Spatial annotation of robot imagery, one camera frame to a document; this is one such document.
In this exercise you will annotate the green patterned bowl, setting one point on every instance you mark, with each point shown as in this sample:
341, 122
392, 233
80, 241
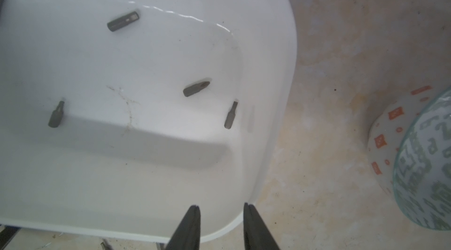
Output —
409, 150

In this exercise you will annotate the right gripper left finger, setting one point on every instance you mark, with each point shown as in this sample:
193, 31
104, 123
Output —
187, 234

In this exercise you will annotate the screwdriver bit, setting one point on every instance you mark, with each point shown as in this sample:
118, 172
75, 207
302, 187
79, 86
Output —
57, 115
195, 88
105, 245
123, 21
231, 116

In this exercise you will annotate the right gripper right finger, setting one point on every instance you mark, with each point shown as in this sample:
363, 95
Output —
256, 234

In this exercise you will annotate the white storage box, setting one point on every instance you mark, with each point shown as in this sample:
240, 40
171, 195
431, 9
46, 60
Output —
132, 153

